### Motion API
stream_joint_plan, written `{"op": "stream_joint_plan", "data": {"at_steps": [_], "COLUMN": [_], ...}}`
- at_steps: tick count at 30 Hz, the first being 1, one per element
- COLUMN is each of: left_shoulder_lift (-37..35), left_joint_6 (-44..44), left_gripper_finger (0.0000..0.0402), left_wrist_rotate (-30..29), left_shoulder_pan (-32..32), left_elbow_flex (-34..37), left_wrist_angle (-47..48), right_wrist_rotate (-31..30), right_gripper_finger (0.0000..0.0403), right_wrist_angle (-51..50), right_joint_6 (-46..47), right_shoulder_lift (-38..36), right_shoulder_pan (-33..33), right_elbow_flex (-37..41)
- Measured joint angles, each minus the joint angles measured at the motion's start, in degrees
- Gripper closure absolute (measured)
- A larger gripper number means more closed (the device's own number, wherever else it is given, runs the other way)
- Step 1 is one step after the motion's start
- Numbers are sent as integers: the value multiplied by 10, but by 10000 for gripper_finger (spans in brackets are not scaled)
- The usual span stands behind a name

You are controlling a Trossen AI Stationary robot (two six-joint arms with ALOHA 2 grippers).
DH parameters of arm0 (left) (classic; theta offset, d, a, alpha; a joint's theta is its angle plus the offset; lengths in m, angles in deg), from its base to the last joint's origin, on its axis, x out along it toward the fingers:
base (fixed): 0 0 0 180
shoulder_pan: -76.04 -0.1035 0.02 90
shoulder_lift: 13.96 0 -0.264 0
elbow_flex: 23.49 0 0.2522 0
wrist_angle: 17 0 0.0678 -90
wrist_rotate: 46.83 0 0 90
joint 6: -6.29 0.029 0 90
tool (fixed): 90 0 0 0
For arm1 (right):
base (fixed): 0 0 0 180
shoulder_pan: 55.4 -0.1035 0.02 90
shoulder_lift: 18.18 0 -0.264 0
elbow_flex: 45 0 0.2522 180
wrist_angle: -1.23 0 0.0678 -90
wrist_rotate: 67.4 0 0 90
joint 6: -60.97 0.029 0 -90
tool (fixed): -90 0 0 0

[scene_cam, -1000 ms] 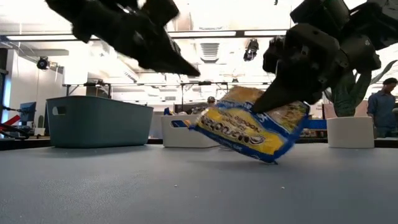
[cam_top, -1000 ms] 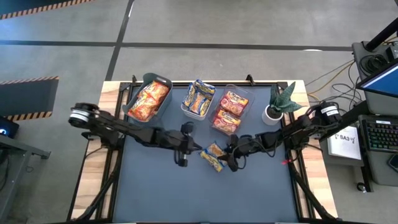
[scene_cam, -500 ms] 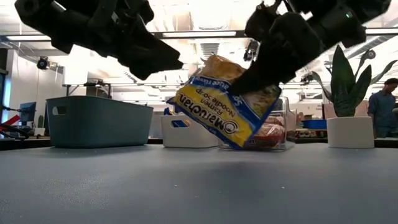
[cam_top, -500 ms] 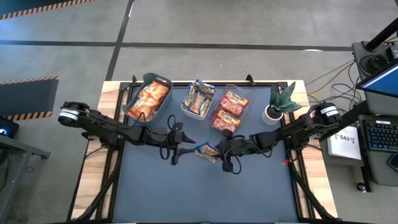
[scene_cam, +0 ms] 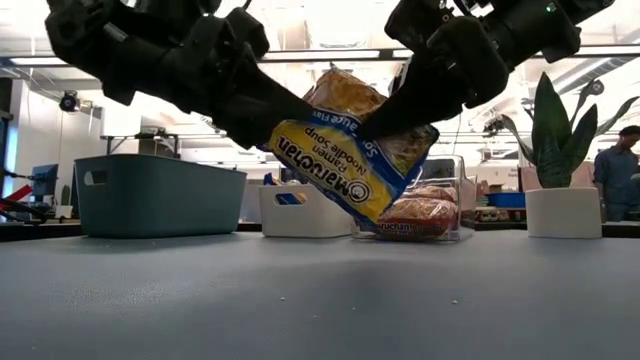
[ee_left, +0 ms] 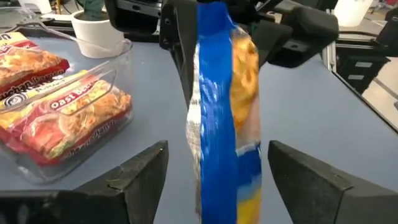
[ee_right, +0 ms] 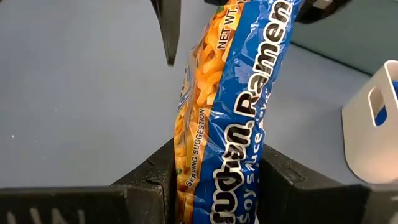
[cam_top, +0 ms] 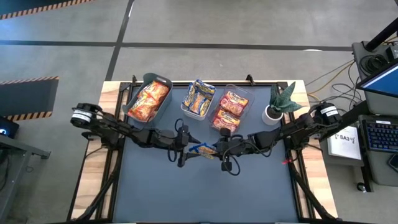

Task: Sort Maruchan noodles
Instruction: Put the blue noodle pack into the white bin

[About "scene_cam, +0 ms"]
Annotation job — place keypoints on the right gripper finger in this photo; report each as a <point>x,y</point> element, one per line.
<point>415,107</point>
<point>401,80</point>

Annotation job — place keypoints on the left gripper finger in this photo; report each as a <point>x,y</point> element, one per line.
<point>275,97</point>
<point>245,127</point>

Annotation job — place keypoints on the red Maruchan ramen pack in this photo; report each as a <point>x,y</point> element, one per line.
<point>437,192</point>
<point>420,217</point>

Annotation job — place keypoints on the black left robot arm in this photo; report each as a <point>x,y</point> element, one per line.
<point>85,30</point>

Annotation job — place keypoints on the clear plastic bin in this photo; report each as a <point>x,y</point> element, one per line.
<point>465,200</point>

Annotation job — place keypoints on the grey-blue plastic bin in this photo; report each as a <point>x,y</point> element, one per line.
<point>160,197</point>

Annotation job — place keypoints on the white plastic bin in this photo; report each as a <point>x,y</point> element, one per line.
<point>310,217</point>

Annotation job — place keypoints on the cardboard box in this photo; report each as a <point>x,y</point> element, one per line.
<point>492,187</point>

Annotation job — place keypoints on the blue storage bin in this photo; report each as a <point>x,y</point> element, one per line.
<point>505,200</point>

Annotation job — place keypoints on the pink cloth screen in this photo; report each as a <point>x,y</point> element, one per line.
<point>582,175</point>

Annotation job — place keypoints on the snake plant in white pot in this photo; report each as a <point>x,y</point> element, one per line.
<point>560,210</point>

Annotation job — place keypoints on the blue screen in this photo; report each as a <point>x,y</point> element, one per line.
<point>46,180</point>

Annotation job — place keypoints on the person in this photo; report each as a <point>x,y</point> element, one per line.
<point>617,170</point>

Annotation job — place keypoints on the black hanging camera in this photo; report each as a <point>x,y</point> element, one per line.
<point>596,87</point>
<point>69,101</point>

